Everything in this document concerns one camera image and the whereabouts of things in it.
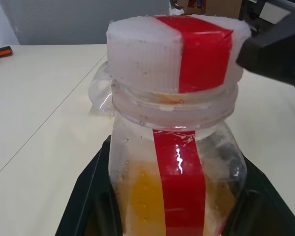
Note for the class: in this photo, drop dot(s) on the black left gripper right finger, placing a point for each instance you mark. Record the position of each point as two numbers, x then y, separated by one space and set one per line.
265 209

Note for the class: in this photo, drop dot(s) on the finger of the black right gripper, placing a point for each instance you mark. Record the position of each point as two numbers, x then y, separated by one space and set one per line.
277 54

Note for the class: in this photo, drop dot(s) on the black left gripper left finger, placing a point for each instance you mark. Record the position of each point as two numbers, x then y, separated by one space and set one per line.
88 196

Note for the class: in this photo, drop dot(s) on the orange liquid plastic bottle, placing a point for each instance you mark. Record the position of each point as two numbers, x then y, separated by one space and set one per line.
179 196

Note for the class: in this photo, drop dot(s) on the white bottle cap red tape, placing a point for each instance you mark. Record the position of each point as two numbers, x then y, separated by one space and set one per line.
142 54

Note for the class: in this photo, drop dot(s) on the clear plastic cup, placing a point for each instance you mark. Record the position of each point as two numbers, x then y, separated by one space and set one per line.
100 91

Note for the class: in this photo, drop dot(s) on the brown cardboard box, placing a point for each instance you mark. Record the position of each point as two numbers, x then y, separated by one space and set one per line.
223 7

